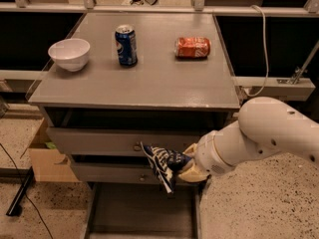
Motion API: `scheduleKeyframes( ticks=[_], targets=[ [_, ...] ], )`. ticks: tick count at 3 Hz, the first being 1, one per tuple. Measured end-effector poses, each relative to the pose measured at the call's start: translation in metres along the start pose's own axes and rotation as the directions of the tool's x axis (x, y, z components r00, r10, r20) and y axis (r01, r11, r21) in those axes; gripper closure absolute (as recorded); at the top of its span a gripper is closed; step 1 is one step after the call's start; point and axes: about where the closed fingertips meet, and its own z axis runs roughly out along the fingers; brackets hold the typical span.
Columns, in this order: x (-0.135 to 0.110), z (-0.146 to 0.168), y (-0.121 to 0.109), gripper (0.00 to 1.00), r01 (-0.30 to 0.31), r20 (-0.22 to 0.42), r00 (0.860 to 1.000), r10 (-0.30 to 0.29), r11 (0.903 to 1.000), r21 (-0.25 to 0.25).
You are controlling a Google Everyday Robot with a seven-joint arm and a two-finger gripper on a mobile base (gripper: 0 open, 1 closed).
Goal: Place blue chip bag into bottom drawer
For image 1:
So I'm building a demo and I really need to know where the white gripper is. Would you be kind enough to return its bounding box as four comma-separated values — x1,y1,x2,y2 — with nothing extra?
177,130,234,183

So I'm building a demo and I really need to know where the blue chip bag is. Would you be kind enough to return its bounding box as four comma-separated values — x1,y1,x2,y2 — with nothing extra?
141,143,192,194

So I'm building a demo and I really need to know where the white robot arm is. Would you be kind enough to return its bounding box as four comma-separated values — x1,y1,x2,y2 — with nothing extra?
178,97,319,182

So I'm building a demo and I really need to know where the grey drawer cabinet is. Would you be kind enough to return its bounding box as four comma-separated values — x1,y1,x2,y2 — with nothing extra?
27,12,241,239

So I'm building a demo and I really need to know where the bottom grey drawer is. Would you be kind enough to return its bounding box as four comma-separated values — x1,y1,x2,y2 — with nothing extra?
81,183,202,239

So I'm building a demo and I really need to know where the grey drawer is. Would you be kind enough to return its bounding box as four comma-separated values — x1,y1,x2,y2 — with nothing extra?
71,155,160,184
81,183,202,239
47,127,201,156

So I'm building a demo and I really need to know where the middle grey drawer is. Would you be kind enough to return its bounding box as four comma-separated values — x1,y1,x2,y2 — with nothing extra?
71,155,160,184

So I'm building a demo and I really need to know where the top grey drawer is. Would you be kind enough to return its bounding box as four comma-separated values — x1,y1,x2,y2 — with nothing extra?
47,127,201,156

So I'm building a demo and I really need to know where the orange soda can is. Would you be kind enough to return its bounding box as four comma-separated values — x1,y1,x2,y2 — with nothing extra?
174,37,211,59

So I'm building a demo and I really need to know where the cardboard box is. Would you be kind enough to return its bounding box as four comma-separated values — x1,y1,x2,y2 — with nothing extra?
27,119,79,182

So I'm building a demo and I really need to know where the blue Pepsi can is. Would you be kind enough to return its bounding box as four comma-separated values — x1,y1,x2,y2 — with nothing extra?
115,24,138,67

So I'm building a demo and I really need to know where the white ceramic bowl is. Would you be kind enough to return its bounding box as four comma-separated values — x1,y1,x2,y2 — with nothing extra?
48,38,91,72

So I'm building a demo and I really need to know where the black floor bar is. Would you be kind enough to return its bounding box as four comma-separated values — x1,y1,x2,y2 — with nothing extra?
6,168,34,217

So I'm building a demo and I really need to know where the white cable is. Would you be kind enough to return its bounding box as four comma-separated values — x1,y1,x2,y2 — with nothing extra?
242,4,270,99

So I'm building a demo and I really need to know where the black floor cable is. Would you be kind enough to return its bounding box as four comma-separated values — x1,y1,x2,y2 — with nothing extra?
0,142,54,239

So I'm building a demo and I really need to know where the metal railing frame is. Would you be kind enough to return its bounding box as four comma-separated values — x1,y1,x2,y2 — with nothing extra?
0,0,319,18

